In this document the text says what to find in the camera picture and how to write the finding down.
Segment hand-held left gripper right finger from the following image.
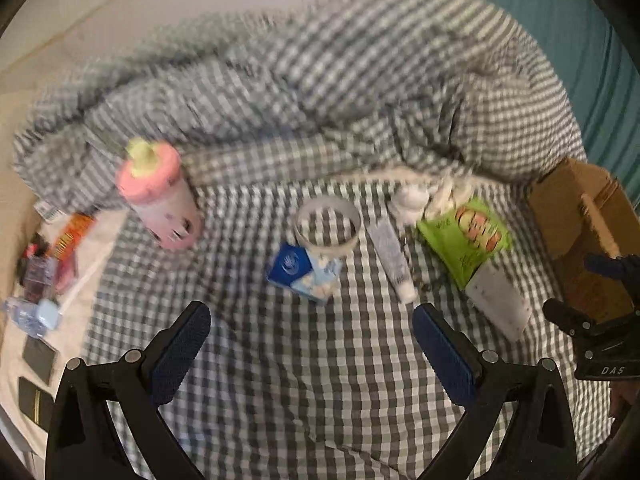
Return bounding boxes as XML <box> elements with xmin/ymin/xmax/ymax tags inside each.
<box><xmin>411</xmin><ymin>303</ymin><xmax>578</xmax><ymax>480</ymax></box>

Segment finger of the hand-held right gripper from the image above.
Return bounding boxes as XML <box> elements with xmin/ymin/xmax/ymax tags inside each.
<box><xmin>585</xmin><ymin>253</ymin><xmax>640</xmax><ymax>286</ymax></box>
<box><xmin>542</xmin><ymin>298</ymin><xmax>608</xmax><ymax>338</ymax></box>

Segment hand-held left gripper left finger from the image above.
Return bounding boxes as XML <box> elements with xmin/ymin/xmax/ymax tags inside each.
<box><xmin>46</xmin><ymin>301</ymin><xmax>212</xmax><ymax>480</ymax></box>

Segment cardboard box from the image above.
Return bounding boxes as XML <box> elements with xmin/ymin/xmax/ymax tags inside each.
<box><xmin>529</xmin><ymin>157</ymin><xmax>640</xmax><ymax>326</ymax></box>

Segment white plastic bottle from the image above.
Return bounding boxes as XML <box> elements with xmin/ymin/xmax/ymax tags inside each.
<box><xmin>465</xmin><ymin>262</ymin><xmax>532</xmax><ymax>342</ymax></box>

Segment white cream tube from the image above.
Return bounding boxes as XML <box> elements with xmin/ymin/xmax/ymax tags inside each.
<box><xmin>367</xmin><ymin>220</ymin><xmax>418</xmax><ymax>304</ymax></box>

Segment green wet wipes packet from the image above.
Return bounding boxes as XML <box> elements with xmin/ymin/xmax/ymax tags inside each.
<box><xmin>416</xmin><ymin>197</ymin><xmax>513</xmax><ymax>291</ymax></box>

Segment blue tissue packet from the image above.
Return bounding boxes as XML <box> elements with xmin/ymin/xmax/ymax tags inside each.
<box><xmin>266</xmin><ymin>243</ymin><xmax>342</xmax><ymax>305</ymax></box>

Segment clear tape roll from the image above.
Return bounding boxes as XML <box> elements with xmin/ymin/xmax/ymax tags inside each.
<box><xmin>293</xmin><ymin>196</ymin><xmax>362</xmax><ymax>261</ymax></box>

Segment person's right hand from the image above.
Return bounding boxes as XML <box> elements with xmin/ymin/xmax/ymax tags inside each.
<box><xmin>610</xmin><ymin>380</ymin><xmax>638</xmax><ymax>428</ymax></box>

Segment grey checkered bed sheet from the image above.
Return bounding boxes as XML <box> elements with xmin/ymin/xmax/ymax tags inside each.
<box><xmin>82</xmin><ymin>140</ymin><xmax>616</xmax><ymax>480</ymax></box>

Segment black card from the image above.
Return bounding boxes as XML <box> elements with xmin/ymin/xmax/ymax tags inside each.
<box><xmin>17</xmin><ymin>377</ymin><xmax>55</xmax><ymax>433</ymax></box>
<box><xmin>22</xmin><ymin>336</ymin><xmax>58</xmax><ymax>383</ymax></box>

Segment blue capped water bottle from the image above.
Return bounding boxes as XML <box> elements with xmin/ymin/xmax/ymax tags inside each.
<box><xmin>4</xmin><ymin>297</ymin><xmax>60</xmax><ymax>342</ymax></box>

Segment red orange packet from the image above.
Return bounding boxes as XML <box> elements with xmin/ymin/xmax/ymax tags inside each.
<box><xmin>50</xmin><ymin>212</ymin><xmax>96</xmax><ymax>263</ymax></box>

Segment pink drinking bottle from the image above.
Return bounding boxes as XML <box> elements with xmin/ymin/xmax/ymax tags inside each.
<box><xmin>116</xmin><ymin>139</ymin><xmax>205</xmax><ymax>251</ymax></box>

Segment white fabric tag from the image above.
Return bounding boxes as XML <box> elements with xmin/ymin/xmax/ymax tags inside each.
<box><xmin>34</xmin><ymin>199</ymin><xmax>63</xmax><ymax>222</ymax></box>

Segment teal curtain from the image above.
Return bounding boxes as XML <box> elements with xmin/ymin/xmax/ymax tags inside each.
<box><xmin>460</xmin><ymin>0</ymin><xmax>640</xmax><ymax>171</ymax></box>

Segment grey checkered duvet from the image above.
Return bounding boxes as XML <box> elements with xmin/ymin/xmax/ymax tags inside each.
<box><xmin>12</xmin><ymin>0</ymin><xmax>586</xmax><ymax>211</ymax></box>

